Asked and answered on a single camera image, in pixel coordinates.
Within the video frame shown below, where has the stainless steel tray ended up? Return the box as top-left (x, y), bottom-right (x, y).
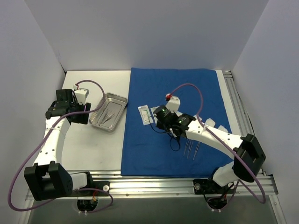
top-left (89, 93), bottom-right (128, 132)

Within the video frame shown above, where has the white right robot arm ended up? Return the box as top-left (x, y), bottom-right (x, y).
top-left (153, 105), bottom-right (266, 193)

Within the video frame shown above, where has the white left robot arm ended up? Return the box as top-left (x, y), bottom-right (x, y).
top-left (24, 88), bottom-right (94, 201)

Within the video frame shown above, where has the blue surgical drape cloth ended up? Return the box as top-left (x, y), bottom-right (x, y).
top-left (121, 68), bottom-right (240, 178)

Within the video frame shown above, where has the right suture packet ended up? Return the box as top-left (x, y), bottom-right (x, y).
top-left (151, 106), bottom-right (159, 124)

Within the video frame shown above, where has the suture packet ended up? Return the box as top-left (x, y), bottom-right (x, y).
top-left (151, 106), bottom-right (159, 124)
top-left (138, 105), bottom-right (153, 126)

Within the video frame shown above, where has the left suture packet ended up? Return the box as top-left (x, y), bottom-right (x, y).
top-left (138, 105), bottom-right (153, 126)

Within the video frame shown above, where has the white gauze pad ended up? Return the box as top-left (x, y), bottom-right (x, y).
top-left (218, 125), bottom-right (228, 133)
top-left (205, 118), bottom-right (216, 127)

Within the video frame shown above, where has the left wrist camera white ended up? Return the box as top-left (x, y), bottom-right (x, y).
top-left (74, 88), bottom-right (89, 105)

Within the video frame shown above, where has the aluminium front rail frame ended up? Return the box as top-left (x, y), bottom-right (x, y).
top-left (20, 171), bottom-right (285, 224)

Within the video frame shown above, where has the aluminium rail frame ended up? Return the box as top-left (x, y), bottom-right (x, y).
top-left (20, 171), bottom-right (285, 224)
top-left (221, 70), bottom-right (266, 173)

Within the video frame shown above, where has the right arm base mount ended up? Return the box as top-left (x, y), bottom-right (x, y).
top-left (193, 179), bottom-right (235, 213)

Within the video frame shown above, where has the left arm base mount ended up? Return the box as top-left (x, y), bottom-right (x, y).
top-left (75, 181), bottom-right (113, 214)

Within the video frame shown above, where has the aluminium right rail frame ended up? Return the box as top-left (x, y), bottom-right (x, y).
top-left (221, 70), bottom-right (266, 173)

